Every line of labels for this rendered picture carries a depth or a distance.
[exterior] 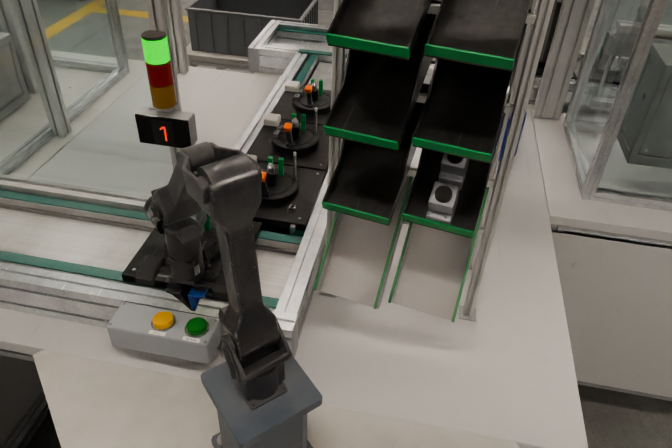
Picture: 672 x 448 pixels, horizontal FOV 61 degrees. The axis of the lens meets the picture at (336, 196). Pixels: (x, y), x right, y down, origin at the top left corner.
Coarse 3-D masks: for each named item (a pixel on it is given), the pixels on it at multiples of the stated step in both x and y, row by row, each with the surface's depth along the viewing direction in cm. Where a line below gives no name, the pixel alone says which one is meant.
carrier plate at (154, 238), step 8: (256, 224) 137; (152, 232) 133; (256, 232) 135; (152, 240) 131; (160, 240) 131; (256, 240) 135; (144, 248) 129; (152, 248) 129; (160, 248) 129; (136, 256) 127; (144, 256) 127; (160, 256) 127; (128, 264) 125; (136, 264) 125; (216, 264) 126; (128, 272) 123; (216, 272) 124; (128, 280) 123; (160, 280) 121
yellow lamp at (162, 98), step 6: (150, 90) 120; (156, 90) 119; (162, 90) 119; (168, 90) 120; (174, 90) 122; (156, 96) 120; (162, 96) 120; (168, 96) 120; (174, 96) 122; (156, 102) 121; (162, 102) 120; (168, 102) 121; (174, 102) 122; (162, 108) 121
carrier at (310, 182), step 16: (256, 160) 158; (272, 160) 149; (272, 176) 145; (288, 176) 151; (304, 176) 154; (320, 176) 155; (272, 192) 144; (288, 192) 145; (304, 192) 148; (272, 208) 142; (288, 208) 143; (304, 208) 143; (272, 224) 140; (288, 224) 139; (304, 224) 138
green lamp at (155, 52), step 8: (144, 40) 113; (160, 40) 113; (144, 48) 114; (152, 48) 113; (160, 48) 114; (168, 48) 116; (144, 56) 116; (152, 56) 114; (160, 56) 115; (168, 56) 116; (152, 64) 116
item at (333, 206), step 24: (360, 144) 114; (408, 144) 112; (336, 168) 109; (360, 168) 111; (384, 168) 110; (408, 168) 109; (336, 192) 109; (360, 192) 108; (384, 192) 108; (360, 216) 105; (384, 216) 105
